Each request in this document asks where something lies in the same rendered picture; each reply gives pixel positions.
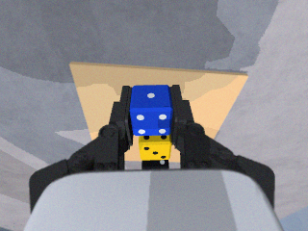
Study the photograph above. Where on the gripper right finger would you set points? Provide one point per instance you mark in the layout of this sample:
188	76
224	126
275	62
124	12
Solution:
196	148

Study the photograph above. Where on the yellow die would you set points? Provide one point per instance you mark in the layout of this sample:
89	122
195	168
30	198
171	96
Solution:
155	147

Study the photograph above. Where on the tan flat mat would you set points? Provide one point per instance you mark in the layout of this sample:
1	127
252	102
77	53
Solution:
211	93

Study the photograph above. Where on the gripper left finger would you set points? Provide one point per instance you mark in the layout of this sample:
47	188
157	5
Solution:
106	152

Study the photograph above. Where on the blue die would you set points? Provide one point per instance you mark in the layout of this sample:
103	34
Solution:
151	110

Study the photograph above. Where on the black die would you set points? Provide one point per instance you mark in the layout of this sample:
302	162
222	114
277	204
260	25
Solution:
154	164

